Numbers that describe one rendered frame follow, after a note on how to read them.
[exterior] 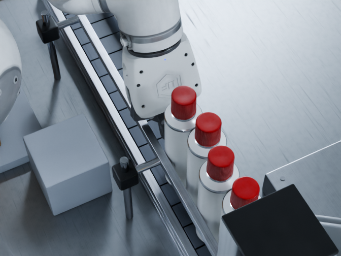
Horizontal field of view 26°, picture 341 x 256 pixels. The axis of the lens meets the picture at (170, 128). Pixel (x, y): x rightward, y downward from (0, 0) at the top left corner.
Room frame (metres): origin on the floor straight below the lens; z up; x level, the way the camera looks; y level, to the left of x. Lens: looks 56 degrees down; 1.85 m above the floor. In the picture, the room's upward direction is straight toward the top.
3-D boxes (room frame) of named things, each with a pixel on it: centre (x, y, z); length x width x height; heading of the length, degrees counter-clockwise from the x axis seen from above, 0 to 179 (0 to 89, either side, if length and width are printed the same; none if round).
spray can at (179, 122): (0.57, -0.02, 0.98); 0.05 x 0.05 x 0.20
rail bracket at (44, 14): (0.80, 0.18, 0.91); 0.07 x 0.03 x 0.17; 116
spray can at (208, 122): (0.52, -0.05, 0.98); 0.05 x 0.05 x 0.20
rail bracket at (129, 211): (0.53, 0.04, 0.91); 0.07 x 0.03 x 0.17; 116
